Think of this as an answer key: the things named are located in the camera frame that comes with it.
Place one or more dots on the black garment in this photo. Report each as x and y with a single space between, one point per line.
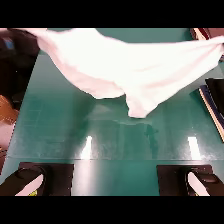
216 93

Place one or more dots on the cream garment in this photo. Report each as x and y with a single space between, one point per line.
217 129

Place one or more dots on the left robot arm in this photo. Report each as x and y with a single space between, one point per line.
56 180

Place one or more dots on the white T-shirt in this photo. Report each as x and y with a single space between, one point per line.
133 66

